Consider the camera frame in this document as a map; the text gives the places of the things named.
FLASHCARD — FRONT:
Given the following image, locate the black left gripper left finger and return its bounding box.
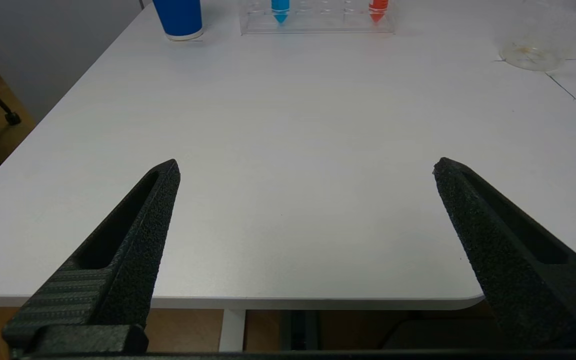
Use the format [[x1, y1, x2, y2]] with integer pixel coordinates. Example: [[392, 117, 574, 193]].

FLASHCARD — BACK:
[[2, 159, 181, 358]]

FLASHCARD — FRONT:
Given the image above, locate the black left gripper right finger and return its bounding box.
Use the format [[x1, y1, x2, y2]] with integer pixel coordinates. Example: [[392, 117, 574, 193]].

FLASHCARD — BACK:
[[433, 157, 576, 351]]

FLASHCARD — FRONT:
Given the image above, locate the clear glass beaker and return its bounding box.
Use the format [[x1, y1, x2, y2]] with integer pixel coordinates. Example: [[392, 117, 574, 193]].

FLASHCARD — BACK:
[[498, 0, 576, 72]]

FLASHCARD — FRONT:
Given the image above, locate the test tube with blue pigment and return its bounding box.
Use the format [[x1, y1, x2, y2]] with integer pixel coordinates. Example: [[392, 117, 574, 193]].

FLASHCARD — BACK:
[[271, 0, 291, 24]]

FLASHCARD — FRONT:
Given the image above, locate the test tube with red pigment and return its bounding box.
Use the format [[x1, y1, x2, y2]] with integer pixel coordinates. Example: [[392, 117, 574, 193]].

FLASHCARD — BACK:
[[369, 0, 389, 23]]

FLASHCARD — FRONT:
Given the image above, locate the clear acrylic test tube rack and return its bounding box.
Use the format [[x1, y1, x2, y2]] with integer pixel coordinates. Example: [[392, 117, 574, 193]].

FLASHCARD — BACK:
[[239, 0, 395, 35]]

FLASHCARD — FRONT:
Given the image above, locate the white table leg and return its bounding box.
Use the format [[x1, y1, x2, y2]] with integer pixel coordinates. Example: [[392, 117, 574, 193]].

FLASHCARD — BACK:
[[219, 309, 247, 352]]

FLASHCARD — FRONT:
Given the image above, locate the blue paper cup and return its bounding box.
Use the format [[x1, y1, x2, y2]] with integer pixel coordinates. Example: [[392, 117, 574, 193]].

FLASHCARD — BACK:
[[152, 0, 204, 41]]

